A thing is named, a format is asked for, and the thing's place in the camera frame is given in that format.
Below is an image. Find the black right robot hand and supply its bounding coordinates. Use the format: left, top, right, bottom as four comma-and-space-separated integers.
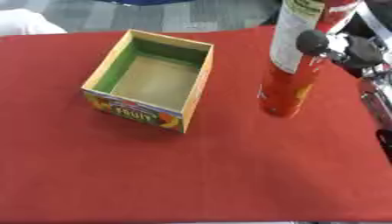
294, 29, 386, 79

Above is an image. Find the red bottle with white label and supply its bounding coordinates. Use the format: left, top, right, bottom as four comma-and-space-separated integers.
255, 0, 365, 119

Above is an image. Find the tan cardboard box green inside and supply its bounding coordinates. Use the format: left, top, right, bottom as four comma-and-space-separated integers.
80, 28, 216, 134

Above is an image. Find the blue object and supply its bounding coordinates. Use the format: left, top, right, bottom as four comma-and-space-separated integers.
93, 0, 196, 6

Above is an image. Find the white rounded object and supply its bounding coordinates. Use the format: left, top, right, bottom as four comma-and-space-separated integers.
0, 8, 69, 37

